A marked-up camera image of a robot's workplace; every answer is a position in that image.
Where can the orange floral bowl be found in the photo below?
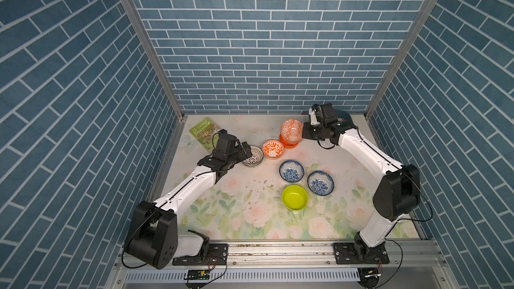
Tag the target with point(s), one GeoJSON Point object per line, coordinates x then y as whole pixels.
{"type": "Point", "coordinates": [273, 149]}

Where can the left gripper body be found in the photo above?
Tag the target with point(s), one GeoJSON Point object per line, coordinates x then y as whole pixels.
{"type": "Point", "coordinates": [237, 155]}

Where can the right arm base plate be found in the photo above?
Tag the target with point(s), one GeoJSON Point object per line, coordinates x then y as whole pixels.
{"type": "Point", "coordinates": [359, 253]}

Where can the red geometric pattern bowl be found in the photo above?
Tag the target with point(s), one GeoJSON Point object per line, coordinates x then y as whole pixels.
{"type": "Point", "coordinates": [292, 130]}

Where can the right circuit board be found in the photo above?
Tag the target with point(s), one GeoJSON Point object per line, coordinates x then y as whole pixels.
{"type": "Point", "coordinates": [368, 277]}

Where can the blue floral bowl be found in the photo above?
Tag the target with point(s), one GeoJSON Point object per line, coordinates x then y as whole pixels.
{"type": "Point", "coordinates": [291, 171]}
{"type": "Point", "coordinates": [320, 183]}

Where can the dark red lattice bowl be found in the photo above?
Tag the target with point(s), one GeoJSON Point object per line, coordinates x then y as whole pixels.
{"type": "Point", "coordinates": [256, 157]}

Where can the left circuit board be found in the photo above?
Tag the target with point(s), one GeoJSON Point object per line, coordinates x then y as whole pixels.
{"type": "Point", "coordinates": [197, 275]}

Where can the teal plastic bin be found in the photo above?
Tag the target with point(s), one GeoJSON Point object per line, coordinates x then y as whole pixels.
{"type": "Point", "coordinates": [345, 119]}

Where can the circuit board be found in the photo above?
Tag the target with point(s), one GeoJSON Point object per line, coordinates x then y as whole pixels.
{"type": "Point", "coordinates": [197, 275]}
{"type": "Point", "coordinates": [368, 277]}

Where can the lime green bowl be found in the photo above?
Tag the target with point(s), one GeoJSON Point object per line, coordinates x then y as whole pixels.
{"type": "Point", "coordinates": [295, 198]}

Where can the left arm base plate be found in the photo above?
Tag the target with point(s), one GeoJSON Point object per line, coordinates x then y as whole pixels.
{"type": "Point", "coordinates": [214, 254]}

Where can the plain orange bowl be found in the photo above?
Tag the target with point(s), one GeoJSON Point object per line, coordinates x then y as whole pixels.
{"type": "Point", "coordinates": [287, 144]}

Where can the blue floral bowl right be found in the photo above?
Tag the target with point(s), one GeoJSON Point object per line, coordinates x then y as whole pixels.
{"type": "Point", "coordinates": [320, 183]}

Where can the blue floral bowl left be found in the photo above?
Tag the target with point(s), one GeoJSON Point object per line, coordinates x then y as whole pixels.
{"type": "Point", "coordinates": [291, 171]}

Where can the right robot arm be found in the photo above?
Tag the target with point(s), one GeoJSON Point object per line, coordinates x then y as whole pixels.
{"type": "Point", "coordinates": [398, 186]}

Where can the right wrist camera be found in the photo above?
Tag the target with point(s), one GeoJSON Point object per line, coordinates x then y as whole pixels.
{"type": "Point", "coordinates": [314, 115]}

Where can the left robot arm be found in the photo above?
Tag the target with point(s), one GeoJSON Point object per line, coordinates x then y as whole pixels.
{"type": "Point", "coordinates": [153, 235]}

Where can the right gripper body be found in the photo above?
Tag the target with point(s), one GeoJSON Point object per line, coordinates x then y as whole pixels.
{"type": "Point", "coordinates": [312, 133]}

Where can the aluminium rail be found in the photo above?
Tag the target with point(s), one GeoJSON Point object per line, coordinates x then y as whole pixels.
{"type": "Point", "coordinates": [255, 254]}

